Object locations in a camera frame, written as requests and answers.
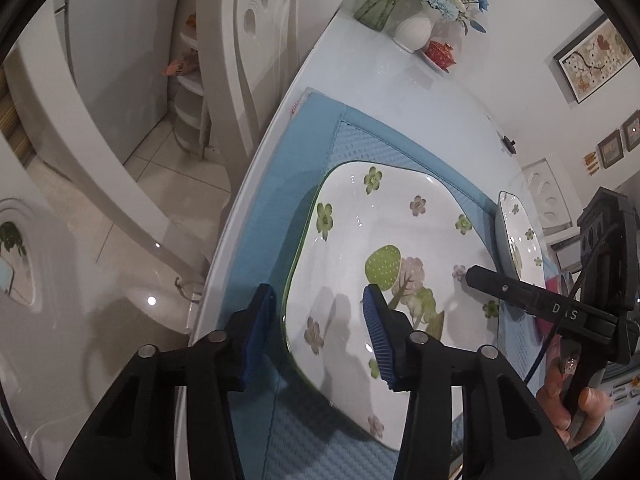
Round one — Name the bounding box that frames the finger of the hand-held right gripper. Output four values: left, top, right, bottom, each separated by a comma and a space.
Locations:
466, 265, 543, 317

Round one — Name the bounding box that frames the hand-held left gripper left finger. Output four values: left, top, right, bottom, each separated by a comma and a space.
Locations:
55, 284, 277, 480

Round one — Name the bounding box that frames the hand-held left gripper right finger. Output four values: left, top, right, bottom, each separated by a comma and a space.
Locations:
362, 284, 583, 480

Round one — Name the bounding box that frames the small floral plate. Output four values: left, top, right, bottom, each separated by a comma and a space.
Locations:
495, 190, 548, 288

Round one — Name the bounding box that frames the large floral plate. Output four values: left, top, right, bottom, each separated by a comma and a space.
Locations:
282, 160, 501, 453

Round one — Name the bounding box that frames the person's right forearm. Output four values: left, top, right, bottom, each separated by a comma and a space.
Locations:
570, 417, 633, 480

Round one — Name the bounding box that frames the person's right hand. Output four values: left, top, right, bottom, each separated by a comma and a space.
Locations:
537, 355, 612, 445

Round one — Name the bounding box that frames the small framed picture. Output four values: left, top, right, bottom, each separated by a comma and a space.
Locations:
621, 109, 640, 153
597, 130, 624, 169

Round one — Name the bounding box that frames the white chair with cutouts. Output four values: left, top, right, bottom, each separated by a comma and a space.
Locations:
520, 157, 576, 236
195, 0, 351, 196

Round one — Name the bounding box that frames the blue table mat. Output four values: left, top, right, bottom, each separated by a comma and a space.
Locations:
227, 87, 566, 480

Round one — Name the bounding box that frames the large framed floral picture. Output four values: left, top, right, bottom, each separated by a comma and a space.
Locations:
552, 12, 637, 105

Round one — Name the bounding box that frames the red patterned lidded pot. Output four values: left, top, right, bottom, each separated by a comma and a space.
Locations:
427, 39, 457, 68

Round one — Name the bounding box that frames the white corner shelf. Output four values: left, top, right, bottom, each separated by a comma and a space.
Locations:
172, 0, 211, 161

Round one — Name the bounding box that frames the white vase with blue flowers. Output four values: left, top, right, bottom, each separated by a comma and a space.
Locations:
392, 0, 488, 53

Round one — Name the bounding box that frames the white cabinet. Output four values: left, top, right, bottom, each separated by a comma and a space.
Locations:
52, 0, 201, 166

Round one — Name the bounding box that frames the black cable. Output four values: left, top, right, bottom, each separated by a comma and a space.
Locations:
522, 222, 621, 382

